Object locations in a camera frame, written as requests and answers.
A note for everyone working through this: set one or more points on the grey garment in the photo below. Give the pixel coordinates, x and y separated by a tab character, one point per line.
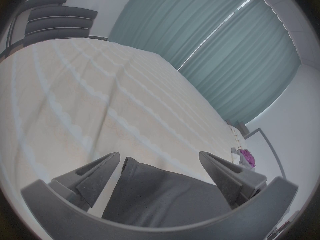
244	162

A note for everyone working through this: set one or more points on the bed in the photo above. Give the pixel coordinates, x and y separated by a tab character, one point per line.
75	96

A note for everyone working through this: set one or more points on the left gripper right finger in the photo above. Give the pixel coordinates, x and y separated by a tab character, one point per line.
225	179

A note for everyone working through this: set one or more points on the blue-green curtain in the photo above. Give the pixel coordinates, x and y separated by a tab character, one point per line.
250	66
175	21

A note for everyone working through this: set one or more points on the black T-shirt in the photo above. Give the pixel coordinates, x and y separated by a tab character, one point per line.
160	196

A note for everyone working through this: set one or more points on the white printed pillow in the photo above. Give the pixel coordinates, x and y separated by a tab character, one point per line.
237	137

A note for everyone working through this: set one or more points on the grey bedside table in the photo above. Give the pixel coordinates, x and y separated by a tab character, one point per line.
238	124

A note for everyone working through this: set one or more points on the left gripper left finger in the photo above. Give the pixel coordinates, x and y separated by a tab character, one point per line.
97	176

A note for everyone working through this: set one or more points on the black chest of drawers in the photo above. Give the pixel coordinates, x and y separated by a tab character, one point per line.
60	21

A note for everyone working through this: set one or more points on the white garment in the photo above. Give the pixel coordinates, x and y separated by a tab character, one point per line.
235	157

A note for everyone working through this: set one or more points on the purple garment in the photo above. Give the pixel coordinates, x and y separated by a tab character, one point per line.
248	156

